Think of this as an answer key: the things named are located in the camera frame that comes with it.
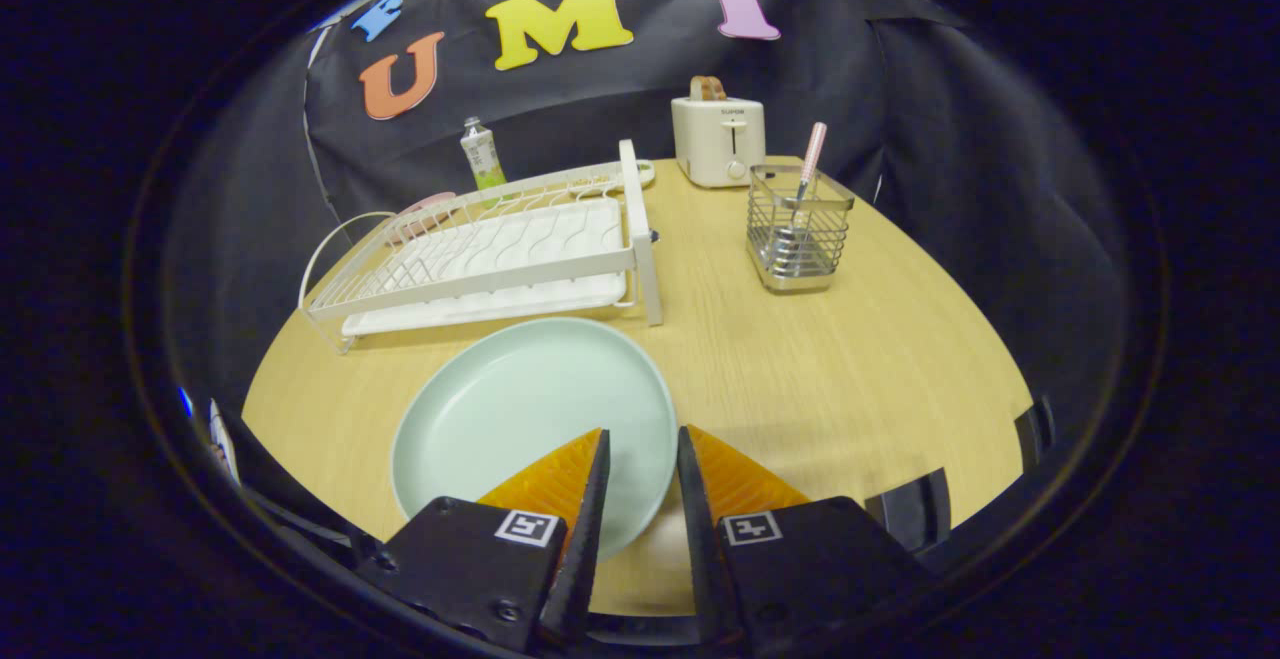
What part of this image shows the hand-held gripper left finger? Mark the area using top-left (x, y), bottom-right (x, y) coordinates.
top-left (360, 427), bottom-right (612, 655)

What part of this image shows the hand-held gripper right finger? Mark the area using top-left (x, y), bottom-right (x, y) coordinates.
top-left (677, 425), bottom-right (941, 655)

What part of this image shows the light green plate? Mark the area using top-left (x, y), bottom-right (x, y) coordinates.
top-left (390, 317), bottom-right (679, 562)

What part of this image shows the white dish rack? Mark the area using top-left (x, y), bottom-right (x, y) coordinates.
top-left (298, 139), bottom-right (665, 355)

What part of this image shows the metal wire basket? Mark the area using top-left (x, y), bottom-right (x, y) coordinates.
top-left (745, 164), bottom-right (856, 293)

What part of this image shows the pink handled spoon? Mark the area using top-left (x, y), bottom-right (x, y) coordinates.
top-left (783, 122), bottom-right (829, 255)

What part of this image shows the small white dish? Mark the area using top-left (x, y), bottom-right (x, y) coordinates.
top-left (570, 161), bottom-right (656, 195)

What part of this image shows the green dish soap bottle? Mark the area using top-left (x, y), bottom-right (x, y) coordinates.
top-left (460, 117), bottom-right (508, 192)

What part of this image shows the black chair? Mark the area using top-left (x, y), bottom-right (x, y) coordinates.
top-left (1014, 395), bottom-right (1057, 470)
top-left (865, 467), bottom-right (951, 552)

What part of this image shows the pink bowl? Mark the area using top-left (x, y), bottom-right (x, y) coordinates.
top-left (385, 191), bottom-right (461, 245)

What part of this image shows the white toaster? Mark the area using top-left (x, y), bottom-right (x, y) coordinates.
top-left (671, 96), bottom-right (767, 189)

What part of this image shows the black backdrop cloth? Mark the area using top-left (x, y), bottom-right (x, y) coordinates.
top-left (160, 0), bottom-right (1131, 420)

